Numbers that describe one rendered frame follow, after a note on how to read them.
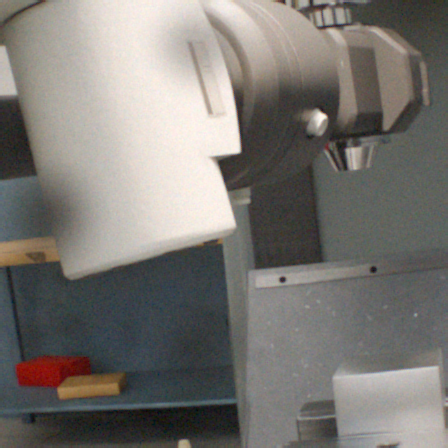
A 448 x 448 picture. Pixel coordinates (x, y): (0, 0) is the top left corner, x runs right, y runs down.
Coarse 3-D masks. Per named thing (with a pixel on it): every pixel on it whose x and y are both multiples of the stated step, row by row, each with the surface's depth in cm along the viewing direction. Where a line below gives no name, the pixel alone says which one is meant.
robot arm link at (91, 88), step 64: (64, 0) 38; (128, 0) 38; (192, 0) 42; (64, 64) 38; (128, 64) 38; (192, 64) 40; (256, 64) 43; (0, 128) 41; (64, 128) 38; (128, 128) 38; (192, 128) 39; (256, 128) 44; (64, 192) 38; (128, 192) 38; (192, 192) 38; (64, 256) 39; (128, 256) 38
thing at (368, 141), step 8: (368, 136) 59; (376, 136) 59; (384, 136) 60; (328, 144) 59; (336, 144) 59; (344, 144) 59; (352, 144) 59; (360, 144) 59; (368, 144) 59; (376, 144) 59
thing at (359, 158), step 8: (328, 152) 60; (336, 152) 60; (344, 152) 60; (352, 152) 60; (360, 152) 60; (368, 152) 60; (376, 152) 61; (328, 160) 61; (336, 160) 60; (344, 160) 60; (352, 160) 60; (360, 160) 60; (368, 160) 60; (336, 168) 61; (344, 168) 60; (352, 168) 60; (360, 168) 60
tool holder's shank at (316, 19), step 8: (320, 8) 59; (328, 8) 59; (336, 8) 60; (344, 8) 60; (352, 8) 61; (312, 16) 60; (320, 16) 60; (328, 16) 60; (336, 16) 60; (344, 16) 60; (320, 24) 60; (328, 24) 60
